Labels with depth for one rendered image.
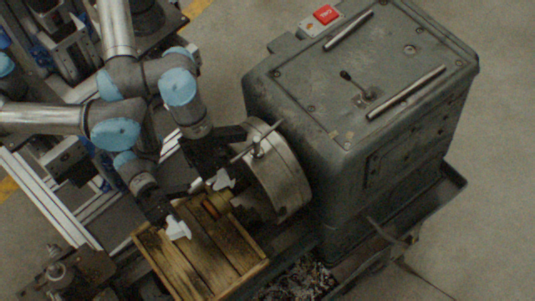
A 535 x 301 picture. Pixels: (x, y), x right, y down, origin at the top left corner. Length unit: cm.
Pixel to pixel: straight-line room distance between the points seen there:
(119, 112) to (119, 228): 129
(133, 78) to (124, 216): 154
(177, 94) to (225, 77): 215
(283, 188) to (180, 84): 56
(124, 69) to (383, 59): 80
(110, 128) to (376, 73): 77
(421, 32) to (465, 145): 137
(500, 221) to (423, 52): 136
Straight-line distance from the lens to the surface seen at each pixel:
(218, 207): 180
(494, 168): 321
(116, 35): 147
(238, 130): 146
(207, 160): 142
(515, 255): 303
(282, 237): 200
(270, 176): 171
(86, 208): 294
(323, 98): 179
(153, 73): 140
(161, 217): 182
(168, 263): 200
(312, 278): 227
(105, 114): 165
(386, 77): 184
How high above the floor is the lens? 272
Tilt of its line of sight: 60 degrees down
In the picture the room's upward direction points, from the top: 9 degrees counter-clockwise
